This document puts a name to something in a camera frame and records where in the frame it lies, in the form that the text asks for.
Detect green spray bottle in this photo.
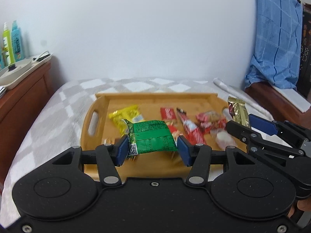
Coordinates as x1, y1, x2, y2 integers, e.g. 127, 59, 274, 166
3, 23, 14, 66

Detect papers on dresser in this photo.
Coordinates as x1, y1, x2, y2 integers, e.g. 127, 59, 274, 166
0, 86, 6, 98

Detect brown chocolate wafer packet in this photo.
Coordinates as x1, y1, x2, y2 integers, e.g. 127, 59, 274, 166
103, 138, 136, 161

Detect red nut snack packet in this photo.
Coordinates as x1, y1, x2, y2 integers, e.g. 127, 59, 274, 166
167, 124, 184, 159

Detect wooden dresser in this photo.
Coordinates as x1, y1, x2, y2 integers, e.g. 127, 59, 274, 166
1, 62, 54, 188

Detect bamboo serving tray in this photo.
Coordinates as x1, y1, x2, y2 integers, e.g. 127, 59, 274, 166
80, 92, 246, 183

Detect olive gold snack packet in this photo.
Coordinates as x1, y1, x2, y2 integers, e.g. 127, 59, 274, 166
228, 96, 251, 128

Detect long red snack bar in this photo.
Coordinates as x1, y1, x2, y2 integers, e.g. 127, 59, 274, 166
176, 108, 206, 145

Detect blue plaid cloth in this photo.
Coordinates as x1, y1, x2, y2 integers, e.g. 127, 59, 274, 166
245, 0, 303, 89

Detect person's right hand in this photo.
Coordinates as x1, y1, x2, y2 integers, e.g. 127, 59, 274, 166
287, 197, 311, 218

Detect yellow snack packet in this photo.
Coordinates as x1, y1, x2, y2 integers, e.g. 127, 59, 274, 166
108, 105, 145, 136

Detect large Biscoff biscuit packet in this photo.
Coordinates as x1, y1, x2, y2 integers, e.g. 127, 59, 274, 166
160, 107, 176, 122

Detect wooden chair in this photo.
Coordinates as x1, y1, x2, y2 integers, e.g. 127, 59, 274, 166
245, 82, 311, 129

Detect green snack packet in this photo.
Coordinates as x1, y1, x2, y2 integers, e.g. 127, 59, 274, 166
128, 120, 177, 157

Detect pink cake packet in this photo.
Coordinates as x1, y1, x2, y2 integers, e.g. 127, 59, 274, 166
196, 110, 222, 123

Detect white marshmallow packet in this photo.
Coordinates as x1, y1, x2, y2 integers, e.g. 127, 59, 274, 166
210, 129, 237, 150

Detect dark red chocolate bar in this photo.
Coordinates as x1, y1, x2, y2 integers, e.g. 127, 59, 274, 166
200, 119, 227, 134

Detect grey checkered blanket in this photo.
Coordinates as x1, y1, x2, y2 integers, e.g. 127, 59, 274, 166
1, 78, 273, 227

